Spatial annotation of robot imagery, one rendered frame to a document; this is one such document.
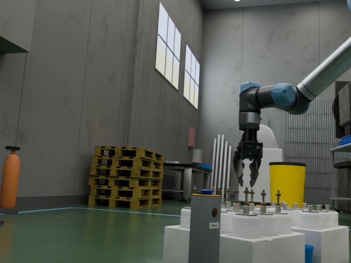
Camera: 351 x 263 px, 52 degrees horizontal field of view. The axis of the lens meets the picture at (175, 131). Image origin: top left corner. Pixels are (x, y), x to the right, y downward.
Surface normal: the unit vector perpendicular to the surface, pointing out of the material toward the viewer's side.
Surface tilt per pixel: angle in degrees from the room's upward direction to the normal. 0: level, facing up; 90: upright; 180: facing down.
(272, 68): 90
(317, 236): 90
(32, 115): 90
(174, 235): 90
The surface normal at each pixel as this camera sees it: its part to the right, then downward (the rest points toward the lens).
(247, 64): -0.27, -0.15
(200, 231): -0.67, -0.15
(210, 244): 0.74, -0.06
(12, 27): 0.96, 0.01
